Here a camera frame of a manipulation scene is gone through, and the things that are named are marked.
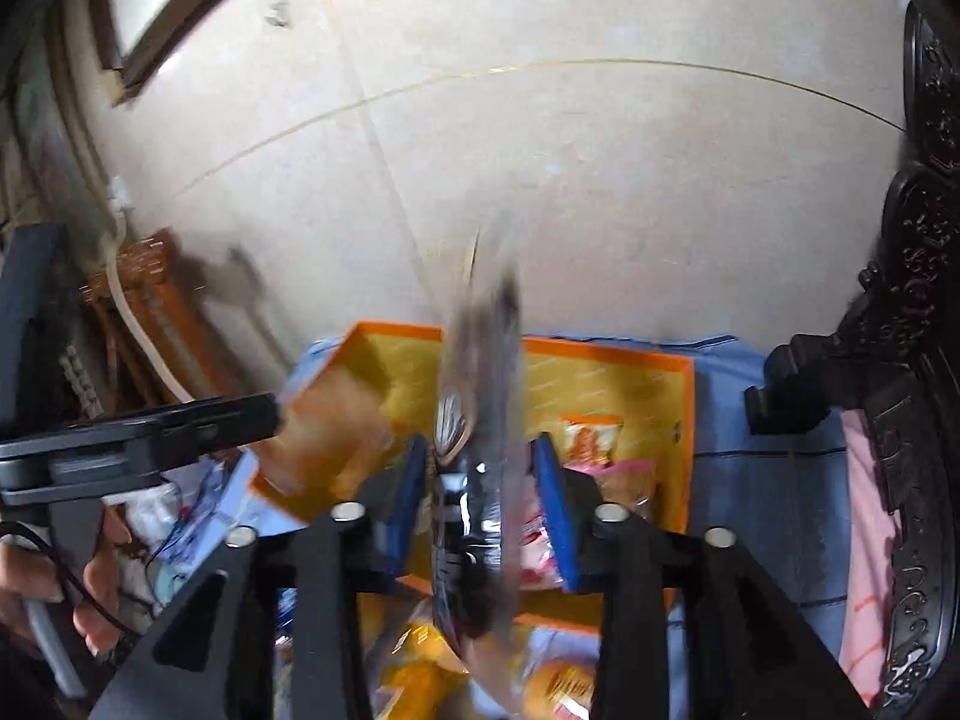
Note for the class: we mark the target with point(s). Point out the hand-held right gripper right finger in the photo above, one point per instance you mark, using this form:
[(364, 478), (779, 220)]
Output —
[(559, 517)]

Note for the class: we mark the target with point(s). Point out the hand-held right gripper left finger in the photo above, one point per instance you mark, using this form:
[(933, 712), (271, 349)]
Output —
[(405, 510)]

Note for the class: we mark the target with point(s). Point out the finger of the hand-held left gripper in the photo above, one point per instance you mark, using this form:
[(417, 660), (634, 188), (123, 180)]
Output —
[(225, 424)]

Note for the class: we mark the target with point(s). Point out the black silver cookie packet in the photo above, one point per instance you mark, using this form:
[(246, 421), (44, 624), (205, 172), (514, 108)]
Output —
[(480, 465)]

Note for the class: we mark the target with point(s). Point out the orange brown snack packet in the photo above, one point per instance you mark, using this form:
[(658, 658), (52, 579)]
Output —
[(337, 435)]

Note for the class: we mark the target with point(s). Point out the orange cardboard box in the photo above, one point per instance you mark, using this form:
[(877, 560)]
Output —
[(645, 405)]

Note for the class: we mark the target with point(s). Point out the person's left hand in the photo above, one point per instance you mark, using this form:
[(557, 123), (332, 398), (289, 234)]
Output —
[(97, 589)]

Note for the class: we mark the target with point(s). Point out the orange white snack packet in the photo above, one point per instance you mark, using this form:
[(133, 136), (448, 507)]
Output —
[(592, 442)]

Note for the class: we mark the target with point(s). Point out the white blue snack packet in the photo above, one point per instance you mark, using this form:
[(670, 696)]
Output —
[(202, 510)]

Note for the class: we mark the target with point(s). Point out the brown wooden chair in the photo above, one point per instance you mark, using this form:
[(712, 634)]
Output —
[(157, 292)]

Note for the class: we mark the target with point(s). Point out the pile of snack packets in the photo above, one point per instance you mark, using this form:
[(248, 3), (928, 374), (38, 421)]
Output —
[(420, 675)]

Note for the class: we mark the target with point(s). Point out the blue checked cloth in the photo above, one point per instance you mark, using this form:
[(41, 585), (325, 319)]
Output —
[(750, 480)]

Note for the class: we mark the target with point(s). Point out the pink cloth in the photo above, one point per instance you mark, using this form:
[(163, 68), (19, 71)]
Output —
[(862, 540)]

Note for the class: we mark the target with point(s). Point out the dark carved wooden furniture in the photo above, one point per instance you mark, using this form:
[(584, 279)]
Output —
[(922, 315)]

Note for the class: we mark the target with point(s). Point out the white wall socket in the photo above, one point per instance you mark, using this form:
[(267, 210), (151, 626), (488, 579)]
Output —
[(120, 193)]

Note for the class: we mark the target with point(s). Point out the dark wooden picture frame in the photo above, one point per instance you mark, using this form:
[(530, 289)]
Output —
[(142, 52)]

